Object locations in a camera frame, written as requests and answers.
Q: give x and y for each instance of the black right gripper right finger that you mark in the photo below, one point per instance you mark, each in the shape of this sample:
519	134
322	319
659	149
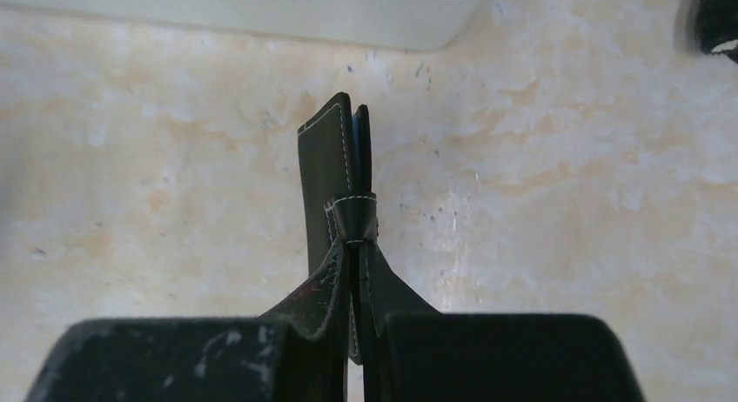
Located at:
412	352

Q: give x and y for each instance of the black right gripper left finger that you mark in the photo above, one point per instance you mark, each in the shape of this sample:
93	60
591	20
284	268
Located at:
296	351

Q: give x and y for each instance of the white plastic tray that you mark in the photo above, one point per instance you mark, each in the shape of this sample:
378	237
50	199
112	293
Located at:
399	24

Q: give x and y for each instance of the black floral blanket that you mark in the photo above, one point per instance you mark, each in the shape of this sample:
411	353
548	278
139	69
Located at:
715	28

